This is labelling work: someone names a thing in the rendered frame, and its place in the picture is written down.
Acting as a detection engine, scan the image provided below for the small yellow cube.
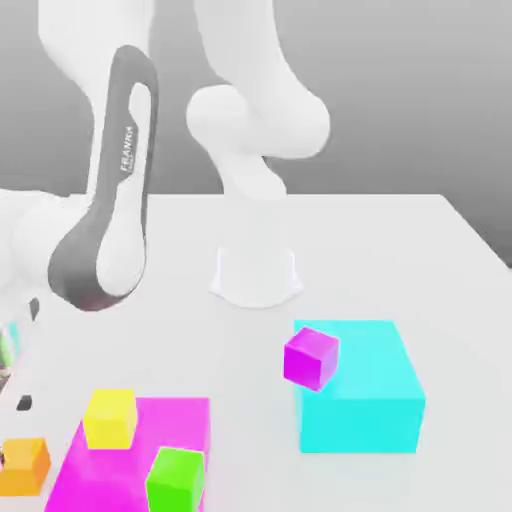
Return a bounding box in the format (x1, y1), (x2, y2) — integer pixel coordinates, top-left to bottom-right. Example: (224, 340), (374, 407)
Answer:
(82, 388), (139, 451)

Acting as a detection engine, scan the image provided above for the small green cube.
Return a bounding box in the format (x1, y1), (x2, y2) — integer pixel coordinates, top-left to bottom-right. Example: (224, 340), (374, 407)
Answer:
(145, 446), (206, 512)

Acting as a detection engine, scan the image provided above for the small orange cube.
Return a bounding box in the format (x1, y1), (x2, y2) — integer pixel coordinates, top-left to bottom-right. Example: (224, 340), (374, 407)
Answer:
(0, 437), (53, 498)

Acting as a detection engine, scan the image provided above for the small purple cube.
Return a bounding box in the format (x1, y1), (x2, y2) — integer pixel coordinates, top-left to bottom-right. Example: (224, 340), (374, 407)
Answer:
(282, 326), (341, 394)

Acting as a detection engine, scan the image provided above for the large cyan box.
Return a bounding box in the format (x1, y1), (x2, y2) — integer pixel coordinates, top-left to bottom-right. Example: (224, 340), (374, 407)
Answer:
(293, 319), (428, 455)

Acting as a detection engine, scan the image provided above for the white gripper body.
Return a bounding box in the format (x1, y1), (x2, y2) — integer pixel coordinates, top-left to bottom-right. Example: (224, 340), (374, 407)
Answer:
(0, 373), (44, 440)

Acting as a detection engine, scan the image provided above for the large pink box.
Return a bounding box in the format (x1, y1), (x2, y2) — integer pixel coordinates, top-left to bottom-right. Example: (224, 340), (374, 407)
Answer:
(43, 396), (212, 512)

